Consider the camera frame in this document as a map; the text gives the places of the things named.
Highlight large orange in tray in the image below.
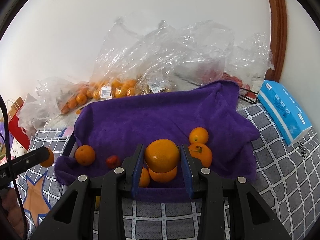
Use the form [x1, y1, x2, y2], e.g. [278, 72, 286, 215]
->
[74, 145, 96, 166]

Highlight tangerine of pile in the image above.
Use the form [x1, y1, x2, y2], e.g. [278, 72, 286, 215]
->
[139, 167, 150, 187]
[149, 166, 177, 184]

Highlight person's left hand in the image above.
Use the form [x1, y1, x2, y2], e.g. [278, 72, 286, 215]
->
[1, 188, 24, 238]

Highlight blue tissue pack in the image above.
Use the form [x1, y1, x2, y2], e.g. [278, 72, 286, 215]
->
[258, 80, 312, 146]

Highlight black cable left edge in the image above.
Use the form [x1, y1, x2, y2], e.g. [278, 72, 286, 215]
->
[0, 93, 29, 240]

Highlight oval orange kumquat fruit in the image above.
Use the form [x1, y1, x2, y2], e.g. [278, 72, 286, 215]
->
[40, 148, 55, 168]

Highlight brown wooden door frame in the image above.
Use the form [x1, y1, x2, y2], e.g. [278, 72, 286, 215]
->
[266, 0, 287, 82]

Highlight small red fruit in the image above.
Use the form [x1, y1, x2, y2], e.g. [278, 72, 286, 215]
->
[106, 155, 121, 170]

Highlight small tangerine at back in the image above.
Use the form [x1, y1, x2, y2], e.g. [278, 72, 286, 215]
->
[189, 127, 209, 144]

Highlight bag of red fruits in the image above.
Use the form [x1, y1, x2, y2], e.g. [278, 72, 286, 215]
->
[221, 73, 257, 99]

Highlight bag of tangerines left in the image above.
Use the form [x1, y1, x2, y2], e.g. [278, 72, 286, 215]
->
[37, 77, 94, 115]

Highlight tangerine middle of pile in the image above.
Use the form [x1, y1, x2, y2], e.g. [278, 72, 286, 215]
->
[149, 166, 177, 184]

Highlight bag of oranges with label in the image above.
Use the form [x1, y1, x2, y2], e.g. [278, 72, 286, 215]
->
[89, 77, 137, 100]

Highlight purple towel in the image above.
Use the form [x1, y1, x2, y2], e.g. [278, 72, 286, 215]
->
[54, 80, 261, 203]

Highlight red paper bag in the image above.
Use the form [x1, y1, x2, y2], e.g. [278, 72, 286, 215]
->
[8, 97, 30, 150]

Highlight tangerine front left of pile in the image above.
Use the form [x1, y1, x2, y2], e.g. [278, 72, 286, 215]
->
[139, 167, 150, 187]

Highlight tangerine with stem right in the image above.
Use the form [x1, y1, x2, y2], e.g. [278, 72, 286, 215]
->
[188, 142, 213, 168]

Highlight grey checked star blanket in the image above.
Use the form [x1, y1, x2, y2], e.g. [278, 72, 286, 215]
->
[30, 104, 319, 239]

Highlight clear plastic bags pile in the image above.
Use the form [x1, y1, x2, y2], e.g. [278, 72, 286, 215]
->
[17, 18, 274, 134]

